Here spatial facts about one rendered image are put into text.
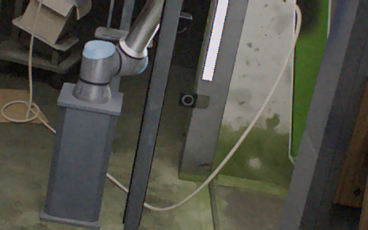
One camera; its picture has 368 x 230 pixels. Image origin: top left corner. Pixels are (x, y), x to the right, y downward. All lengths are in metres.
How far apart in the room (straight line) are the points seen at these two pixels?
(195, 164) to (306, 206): 3.09
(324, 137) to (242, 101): 3.01
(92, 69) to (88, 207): 0.70
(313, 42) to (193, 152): 1.12
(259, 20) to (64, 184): 1.45
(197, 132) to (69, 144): 1.06
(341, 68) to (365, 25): 0.10
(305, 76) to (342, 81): 2.49
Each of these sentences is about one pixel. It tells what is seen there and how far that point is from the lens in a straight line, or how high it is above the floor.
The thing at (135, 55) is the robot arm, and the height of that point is 0.88.
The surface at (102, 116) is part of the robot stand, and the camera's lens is 3.97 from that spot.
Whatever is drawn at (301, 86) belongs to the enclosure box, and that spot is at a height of 0.85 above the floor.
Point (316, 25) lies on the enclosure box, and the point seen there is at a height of 1.17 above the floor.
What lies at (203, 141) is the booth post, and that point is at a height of 0.27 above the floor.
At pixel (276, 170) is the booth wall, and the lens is 4.96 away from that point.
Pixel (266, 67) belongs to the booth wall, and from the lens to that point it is 4.74.
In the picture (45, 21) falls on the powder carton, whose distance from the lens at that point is 6.05.
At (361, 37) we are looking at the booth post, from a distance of 1.74.
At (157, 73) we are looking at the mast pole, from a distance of 2.70.
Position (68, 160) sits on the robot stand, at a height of 0.34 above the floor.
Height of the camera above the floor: 1.95
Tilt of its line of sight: 19 degrees down
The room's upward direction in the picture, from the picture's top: 12 degrees clockwise
